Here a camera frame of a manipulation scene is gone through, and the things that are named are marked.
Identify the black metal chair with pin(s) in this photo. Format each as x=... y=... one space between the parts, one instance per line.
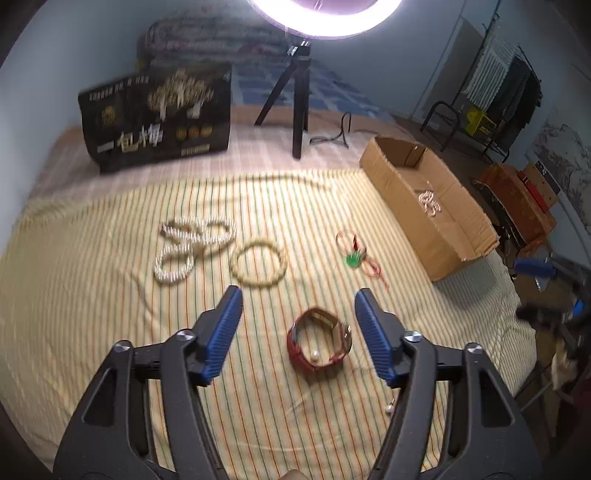
x=445 y=117

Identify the black gift box gold print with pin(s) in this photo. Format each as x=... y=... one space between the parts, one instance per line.
x=157 y=120

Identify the beige cloth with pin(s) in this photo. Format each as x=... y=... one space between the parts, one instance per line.
x=564 y=369

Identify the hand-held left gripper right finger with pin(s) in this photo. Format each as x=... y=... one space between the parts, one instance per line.
x=371 y=327

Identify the red patterned carton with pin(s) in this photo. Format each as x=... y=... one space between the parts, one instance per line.
x=512 y=198

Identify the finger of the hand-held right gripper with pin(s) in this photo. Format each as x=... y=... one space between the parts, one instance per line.
x=535 y=267
x=531 y=314

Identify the wall poster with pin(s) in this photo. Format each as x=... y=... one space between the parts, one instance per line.
x=565 y=157

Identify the yellow box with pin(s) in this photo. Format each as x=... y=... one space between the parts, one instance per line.
x=480 y=122

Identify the red wrist watch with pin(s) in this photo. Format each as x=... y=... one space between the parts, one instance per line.
x=300 y=355

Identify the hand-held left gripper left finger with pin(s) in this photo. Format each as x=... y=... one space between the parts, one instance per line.
x=226 y=323

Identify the striped yellow bedsheet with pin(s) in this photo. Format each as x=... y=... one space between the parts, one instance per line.
x=115 y=300

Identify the blue checkered sheet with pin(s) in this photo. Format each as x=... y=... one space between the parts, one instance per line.
x=332 y=92

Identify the black tripod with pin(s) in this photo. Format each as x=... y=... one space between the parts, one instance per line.
x=299 y=106

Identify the dark hanging clothes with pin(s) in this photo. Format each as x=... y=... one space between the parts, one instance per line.
x=515 y=97

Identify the folded patterned quilt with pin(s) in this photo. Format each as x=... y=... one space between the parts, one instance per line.
x=198 y=41

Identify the cardboard box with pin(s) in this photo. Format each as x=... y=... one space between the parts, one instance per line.
x=443 y=244

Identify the short white pearl strand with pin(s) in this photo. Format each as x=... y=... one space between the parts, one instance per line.
x=429 y=203

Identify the brown carton red stripe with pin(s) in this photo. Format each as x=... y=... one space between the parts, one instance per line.
x=542 y=184

